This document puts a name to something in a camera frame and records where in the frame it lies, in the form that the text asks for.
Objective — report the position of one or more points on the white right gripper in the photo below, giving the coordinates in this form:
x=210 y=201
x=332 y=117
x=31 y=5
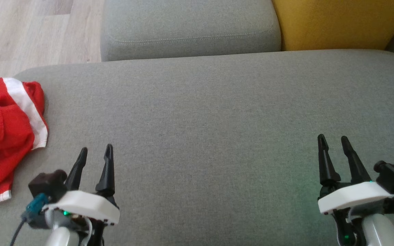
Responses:
x=351 y=196

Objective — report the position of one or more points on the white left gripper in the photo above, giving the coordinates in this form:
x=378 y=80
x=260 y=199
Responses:
x=87 y=205

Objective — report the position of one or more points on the red shorts with white stripe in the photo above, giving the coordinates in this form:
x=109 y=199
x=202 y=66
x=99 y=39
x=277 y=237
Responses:
x=9 y=112

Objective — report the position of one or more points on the large yellow sofa backrest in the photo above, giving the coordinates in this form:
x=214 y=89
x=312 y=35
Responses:
x=340 y=24

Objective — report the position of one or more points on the grey sofa seat cushion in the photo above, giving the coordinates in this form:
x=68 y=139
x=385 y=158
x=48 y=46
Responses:
x=190 y=27

